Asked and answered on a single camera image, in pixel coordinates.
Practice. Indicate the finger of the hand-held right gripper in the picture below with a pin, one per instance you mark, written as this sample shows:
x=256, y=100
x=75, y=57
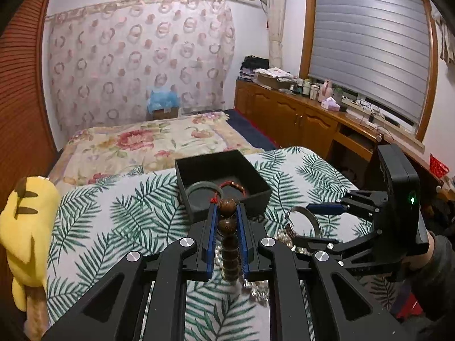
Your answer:
x=325, y=208
x=320, y=242

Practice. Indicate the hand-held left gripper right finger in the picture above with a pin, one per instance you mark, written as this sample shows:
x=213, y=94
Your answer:
x=241, y=241

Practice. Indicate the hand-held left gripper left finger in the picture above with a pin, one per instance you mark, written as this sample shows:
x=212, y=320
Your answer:
x=212, y=241

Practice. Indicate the silver bangle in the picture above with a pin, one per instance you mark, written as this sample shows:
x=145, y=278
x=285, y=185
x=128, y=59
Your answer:
x=315, y=220

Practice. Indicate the pearl and silver jewelry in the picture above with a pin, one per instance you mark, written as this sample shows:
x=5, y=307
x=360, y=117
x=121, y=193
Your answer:
x=288, y=239

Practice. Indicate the black jewelry box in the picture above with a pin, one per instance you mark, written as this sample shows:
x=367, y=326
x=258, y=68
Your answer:
x=256, y=195

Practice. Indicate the grey bangle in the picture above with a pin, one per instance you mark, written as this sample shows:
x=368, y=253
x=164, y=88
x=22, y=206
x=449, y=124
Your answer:
x=204, y=183

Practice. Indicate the person's right forearm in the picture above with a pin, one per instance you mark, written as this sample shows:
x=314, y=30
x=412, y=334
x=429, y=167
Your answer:
x=433, y=277

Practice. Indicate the red bag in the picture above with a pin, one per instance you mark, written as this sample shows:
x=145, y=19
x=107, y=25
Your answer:
x=439, y=165

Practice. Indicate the green leaf print cloth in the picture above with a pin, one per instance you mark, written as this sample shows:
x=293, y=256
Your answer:
x=124, y=213

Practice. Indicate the white power strip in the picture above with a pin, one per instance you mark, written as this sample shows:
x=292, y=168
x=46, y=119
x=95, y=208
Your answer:
x=359, y=112

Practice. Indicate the pink tissue box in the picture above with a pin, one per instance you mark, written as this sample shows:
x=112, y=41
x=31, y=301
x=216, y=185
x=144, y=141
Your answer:
x=330, y=103

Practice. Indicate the long wooden cabinet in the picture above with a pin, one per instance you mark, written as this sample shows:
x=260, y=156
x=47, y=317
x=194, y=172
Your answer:
x=284, y=110

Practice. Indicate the navy bed sheet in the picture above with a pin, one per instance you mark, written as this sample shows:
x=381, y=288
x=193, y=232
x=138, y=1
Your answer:
x=248, y=131

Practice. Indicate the group of small bottles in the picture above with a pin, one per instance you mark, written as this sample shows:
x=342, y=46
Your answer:
x=305, y=88

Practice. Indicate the floral blanket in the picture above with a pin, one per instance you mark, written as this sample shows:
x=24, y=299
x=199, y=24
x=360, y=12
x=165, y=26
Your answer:
x=142, y=142

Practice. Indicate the small cardboard box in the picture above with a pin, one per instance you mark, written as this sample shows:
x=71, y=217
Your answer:
x=165, y=113

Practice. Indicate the cardboard box with papers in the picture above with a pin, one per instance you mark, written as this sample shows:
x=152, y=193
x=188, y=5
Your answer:
x=273, y=76

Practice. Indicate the blue plastic bag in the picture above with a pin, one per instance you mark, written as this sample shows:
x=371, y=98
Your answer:
x=163, y=96

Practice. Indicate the grey window blind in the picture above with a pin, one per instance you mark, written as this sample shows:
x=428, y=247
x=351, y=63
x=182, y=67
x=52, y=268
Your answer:
x=366, y=42

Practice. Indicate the pile of dark clothes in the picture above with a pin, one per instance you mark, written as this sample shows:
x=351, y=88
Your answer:
x=254, y=64

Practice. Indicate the beige hanging cloth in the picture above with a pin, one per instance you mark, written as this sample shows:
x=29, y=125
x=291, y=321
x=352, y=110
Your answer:
x=446, y=39

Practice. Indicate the yellow plush toy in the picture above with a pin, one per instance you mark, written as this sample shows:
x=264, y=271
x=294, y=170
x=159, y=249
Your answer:
x=28, y=227

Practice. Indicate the white tied curtain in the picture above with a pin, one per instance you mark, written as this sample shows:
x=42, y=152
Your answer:
x=275, y=17

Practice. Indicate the brown louvered wardrobe door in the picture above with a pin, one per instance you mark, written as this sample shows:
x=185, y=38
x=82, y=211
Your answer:
x=25, y=96

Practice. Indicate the wooden window frame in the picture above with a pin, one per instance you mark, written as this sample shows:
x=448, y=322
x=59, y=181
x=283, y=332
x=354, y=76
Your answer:
x=305, y=25

